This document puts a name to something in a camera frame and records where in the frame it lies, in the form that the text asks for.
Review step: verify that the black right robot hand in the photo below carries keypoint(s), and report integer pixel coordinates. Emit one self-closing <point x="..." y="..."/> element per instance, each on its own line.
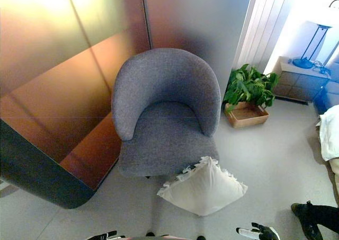
<point x="265" y="233"/>

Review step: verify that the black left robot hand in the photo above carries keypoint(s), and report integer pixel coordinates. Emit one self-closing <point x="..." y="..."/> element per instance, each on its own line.
<point x="106" y="235"/>

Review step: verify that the white fringed pillow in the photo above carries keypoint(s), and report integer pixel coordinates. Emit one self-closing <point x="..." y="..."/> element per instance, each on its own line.
<point x="206" y="189"/>

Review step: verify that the black shoe of person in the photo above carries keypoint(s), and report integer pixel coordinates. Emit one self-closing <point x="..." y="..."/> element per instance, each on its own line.
<point x="304" y="218"/>

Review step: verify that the black left robot foot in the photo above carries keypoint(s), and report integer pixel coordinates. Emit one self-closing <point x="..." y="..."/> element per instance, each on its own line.
<point x="150" y="234"/>

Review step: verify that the black robot foot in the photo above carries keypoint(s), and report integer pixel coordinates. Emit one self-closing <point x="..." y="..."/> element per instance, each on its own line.
<point x="150" y="234"/>
<point x="201" y="238"/>

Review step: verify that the black right robot foot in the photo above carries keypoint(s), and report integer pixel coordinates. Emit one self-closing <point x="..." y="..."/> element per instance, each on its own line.
<point x="201" y="238"/>

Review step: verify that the black trouser leg of person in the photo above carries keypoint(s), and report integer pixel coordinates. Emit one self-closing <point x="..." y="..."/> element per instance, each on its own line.
<point x="328" y="221"/>

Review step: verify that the wooden planter box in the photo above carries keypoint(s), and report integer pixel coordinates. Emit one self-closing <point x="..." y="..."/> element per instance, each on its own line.
<point x="249" y="116"/>

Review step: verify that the white bedding cloth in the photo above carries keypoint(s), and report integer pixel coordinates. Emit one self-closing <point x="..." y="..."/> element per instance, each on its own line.
<point x="329" y="134"/>

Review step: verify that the gray fabric tub armchair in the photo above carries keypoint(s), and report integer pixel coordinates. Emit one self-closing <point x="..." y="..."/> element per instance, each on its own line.
<point x="169" y="128"/>

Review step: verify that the copper glass partition booth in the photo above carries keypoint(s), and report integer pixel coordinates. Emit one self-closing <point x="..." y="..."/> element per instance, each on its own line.
<point x="66" y="91"/>

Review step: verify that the green leafy potted plant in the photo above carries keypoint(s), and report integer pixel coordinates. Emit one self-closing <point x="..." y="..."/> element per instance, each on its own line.
<point x="249" y="85"/>

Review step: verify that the gray bedside cabinet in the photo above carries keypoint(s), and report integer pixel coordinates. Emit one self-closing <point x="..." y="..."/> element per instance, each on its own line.
<point x="299" y="83"/>

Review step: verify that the table lamp with blue base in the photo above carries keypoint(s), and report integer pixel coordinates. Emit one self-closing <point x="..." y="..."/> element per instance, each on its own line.
<point x="303" y="62"/>

